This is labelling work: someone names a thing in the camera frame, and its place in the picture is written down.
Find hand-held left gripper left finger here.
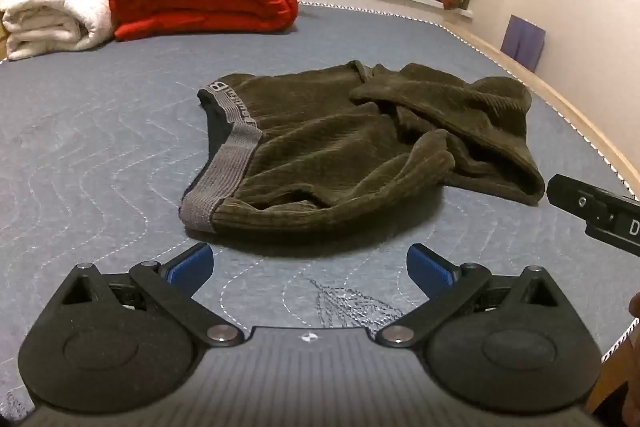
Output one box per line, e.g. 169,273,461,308
60,243,246,348

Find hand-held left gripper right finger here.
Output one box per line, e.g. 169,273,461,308
375,243,561,348

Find olive corduroy pants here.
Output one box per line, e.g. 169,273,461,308
180,61,546,245

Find grey quilted mattress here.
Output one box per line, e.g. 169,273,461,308
0,1,640,413

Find purple paper sheet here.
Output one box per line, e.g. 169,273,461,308
501,14,546,73

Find white folded blanket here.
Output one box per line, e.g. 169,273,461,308
0,0,133,61

